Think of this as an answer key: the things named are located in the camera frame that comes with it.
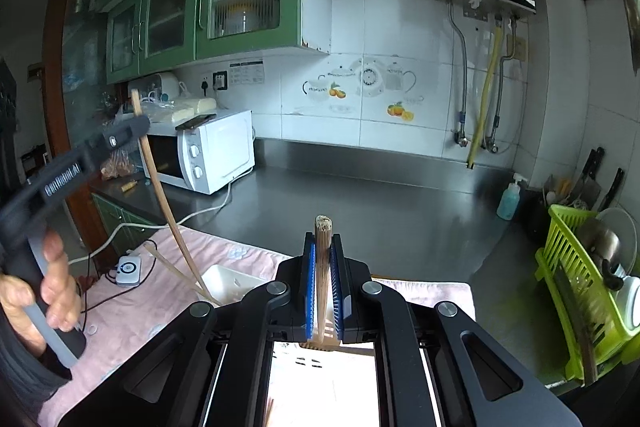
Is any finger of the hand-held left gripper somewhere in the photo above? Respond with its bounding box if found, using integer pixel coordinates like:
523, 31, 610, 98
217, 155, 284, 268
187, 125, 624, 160
75, 115, 152, 158

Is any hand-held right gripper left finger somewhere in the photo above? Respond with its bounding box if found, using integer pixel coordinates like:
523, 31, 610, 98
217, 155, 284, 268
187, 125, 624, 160
57, 232, 317, 427

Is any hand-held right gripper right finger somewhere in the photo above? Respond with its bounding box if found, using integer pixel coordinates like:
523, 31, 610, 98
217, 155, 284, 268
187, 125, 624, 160
330, 234, 586, 427

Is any long brown chopstick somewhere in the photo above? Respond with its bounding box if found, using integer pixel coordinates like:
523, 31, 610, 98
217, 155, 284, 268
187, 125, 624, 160
131, 89, 208, 303
144, 243, 213, 305
314, 215, 335, 350

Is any cream plastic chopstick holder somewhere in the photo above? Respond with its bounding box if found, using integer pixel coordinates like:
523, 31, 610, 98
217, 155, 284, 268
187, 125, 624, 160
202, 263, 268, 308

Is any person's left forearm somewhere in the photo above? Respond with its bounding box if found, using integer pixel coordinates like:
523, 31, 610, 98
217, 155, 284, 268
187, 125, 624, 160
0, 302, 76, 408

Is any person's left hand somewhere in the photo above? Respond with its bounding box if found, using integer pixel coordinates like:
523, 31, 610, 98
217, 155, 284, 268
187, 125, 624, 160
0, 229, 84, 359

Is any clear plastic bag with food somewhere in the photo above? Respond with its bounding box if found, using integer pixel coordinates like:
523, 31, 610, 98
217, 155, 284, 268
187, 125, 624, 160
100, 107, 146, 180

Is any pale yellow packet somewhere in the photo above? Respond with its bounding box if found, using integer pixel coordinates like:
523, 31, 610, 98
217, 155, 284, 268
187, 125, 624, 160
147, 97, 218, 124

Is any green base cabinet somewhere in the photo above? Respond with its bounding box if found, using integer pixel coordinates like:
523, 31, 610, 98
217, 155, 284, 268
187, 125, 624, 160
92, 194, 166, 253

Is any black smartphone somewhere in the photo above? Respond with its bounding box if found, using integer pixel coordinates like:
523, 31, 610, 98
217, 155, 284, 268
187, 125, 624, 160
175, 113, 217, 131

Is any white microwave oven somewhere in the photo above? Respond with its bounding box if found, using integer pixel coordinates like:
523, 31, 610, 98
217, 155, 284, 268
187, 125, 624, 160
137, 109, 256, 195

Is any small white square device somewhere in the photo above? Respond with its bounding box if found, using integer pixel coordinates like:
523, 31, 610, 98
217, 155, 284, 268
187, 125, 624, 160
116, 255, 146, 288

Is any white notice sticker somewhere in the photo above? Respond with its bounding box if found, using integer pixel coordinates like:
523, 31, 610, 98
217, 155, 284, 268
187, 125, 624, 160
229, 61, 265, 86

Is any pink towel with blue rabbit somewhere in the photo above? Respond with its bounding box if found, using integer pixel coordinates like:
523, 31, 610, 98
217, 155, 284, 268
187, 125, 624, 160
37, 224, 476, 427

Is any blue soap pump bottle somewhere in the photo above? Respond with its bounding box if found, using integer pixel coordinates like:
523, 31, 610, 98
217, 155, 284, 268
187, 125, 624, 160
496, 173, 528, 221

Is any teapot and fruit tile decal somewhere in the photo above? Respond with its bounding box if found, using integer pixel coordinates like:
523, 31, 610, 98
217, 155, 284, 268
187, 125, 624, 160
302, 57, 426, 122

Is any green plastic dish rack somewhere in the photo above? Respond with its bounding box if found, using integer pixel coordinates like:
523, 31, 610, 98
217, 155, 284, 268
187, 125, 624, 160
535, 204, 640, 383

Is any large kitchen knife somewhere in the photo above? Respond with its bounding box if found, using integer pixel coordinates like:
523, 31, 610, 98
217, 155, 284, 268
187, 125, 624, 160
552, 269, 598, 388

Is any dark metal pot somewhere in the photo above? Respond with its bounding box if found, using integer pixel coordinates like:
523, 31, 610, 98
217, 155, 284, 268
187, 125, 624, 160
575, 217, 623, 280

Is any white bowl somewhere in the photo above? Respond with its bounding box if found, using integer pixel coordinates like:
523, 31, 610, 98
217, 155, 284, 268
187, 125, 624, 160
615, 277, 640, 328

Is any hanging metal wok lid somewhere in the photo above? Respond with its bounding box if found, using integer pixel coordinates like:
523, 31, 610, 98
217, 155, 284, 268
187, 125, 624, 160
605, 0, 640, 75

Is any brown wooden door frame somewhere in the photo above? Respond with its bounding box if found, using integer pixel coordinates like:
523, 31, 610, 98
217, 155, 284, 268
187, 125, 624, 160
42, 0, 121, 253

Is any black cable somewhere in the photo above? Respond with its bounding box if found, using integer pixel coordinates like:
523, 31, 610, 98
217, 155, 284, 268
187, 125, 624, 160
75, 257, 156, 338

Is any white power cable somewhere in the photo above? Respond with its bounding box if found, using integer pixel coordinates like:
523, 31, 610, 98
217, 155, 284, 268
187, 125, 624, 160
67, 179, 236, 265

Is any yellow gas hose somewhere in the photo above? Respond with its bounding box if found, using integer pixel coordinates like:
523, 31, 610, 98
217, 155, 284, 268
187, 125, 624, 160
466, 19, 505, 170

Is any silver flexible hose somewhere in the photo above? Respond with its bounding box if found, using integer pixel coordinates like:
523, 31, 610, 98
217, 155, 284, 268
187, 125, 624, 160
482, 19, 521, 154
449, 2, 473, 148

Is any black handled knife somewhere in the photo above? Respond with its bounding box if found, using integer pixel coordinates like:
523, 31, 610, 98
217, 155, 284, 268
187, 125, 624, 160
575, 147, 606, 208
597, 168, 626, 212

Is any beige wall switch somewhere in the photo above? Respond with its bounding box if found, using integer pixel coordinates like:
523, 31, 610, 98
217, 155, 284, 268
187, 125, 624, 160
507, 34, 528, 62

